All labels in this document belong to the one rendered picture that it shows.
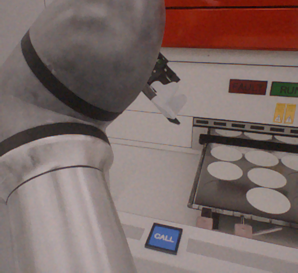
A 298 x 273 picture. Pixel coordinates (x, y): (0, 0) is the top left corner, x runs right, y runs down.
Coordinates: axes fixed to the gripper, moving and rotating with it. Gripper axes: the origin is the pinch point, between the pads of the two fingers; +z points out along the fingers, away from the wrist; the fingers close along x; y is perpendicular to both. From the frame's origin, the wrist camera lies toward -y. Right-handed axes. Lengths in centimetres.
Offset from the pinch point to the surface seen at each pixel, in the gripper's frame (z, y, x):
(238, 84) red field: -18.0, 23.6, 36.7
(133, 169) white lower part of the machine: -29, -28, 55
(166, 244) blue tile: 16.8, -14.1, 3.2
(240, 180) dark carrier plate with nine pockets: 7.8, 3.3, 33.8
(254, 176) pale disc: 8.4, 7.0, 36.9
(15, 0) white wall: -269, -46, 66
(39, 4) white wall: -249, -30, 75
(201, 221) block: 13.9, -9.4, 17.5
